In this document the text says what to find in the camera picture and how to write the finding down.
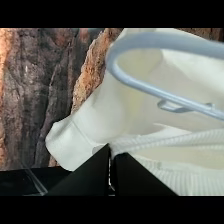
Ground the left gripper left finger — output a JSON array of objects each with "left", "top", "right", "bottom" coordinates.
[{"left": 45, "top": 143, "right": 111, "bottom": 197}]

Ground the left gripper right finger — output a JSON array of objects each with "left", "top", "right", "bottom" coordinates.
[{"left": 111, "top": 152, "right": 178, "bottom": 197}]

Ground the white long-sleeved shirt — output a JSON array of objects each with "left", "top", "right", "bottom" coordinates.
[{"left": 44, "top": 28, "right": 224, "bottom": 197}]

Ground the pale blue clothes hanger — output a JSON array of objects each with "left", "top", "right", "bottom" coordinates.
[{"left": 105, "top": 31, "right": 224, "bottom": 122}]

